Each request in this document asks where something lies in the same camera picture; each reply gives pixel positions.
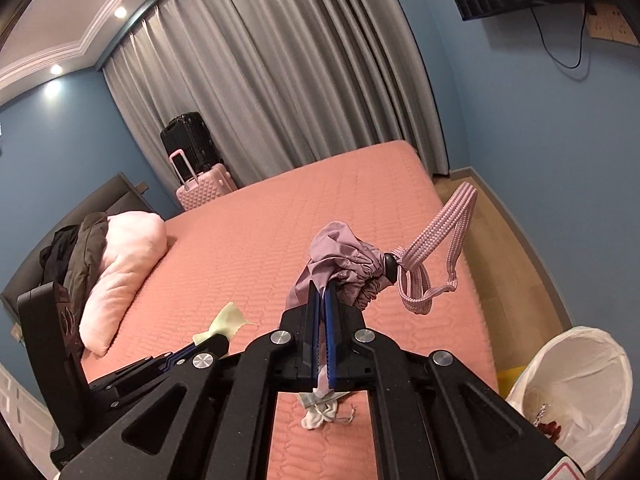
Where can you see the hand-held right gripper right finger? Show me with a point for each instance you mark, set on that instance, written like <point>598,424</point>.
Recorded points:
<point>330,340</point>

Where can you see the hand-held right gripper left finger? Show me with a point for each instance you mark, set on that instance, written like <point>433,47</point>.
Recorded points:
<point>314,320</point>

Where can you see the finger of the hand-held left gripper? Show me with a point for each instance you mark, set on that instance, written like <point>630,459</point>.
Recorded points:
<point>172,357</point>

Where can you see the beige organza scrunchie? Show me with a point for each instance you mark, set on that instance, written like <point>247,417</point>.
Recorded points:
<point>227,320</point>

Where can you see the white satin cloth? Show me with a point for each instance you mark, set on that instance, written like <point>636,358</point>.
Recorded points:
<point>317,417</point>

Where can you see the dark red velvet scrunchie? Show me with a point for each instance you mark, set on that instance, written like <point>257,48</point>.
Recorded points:
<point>552,428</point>

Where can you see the white-lined trash bin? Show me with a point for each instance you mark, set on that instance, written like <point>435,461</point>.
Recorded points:
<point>585,375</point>

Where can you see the white cabinet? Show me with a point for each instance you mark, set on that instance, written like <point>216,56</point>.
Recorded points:
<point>20,405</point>

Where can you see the dark jacket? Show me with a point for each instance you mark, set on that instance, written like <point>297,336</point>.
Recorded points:
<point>85,255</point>

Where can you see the pink pillow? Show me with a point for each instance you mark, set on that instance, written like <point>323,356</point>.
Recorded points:
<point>125,270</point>

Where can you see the pink quilted bed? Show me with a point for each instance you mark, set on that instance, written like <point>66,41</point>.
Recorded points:
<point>280,220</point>

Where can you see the dark headboard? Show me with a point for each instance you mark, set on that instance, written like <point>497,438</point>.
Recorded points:
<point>100,200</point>

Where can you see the pink suitcase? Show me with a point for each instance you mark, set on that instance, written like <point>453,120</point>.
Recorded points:
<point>205,190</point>

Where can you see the yellow plastic item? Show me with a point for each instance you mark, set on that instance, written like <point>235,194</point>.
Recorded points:
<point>512,380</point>

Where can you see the black suitcase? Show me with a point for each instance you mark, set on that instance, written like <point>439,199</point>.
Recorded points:
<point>187,135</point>

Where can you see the grey curtain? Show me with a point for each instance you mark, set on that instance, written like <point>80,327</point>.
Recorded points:
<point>280,85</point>

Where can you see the round ceiling light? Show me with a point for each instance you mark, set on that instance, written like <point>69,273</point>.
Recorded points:
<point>120,11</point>
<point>56,68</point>

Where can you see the wall socket panel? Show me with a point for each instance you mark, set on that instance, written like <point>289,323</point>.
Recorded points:
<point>612,22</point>

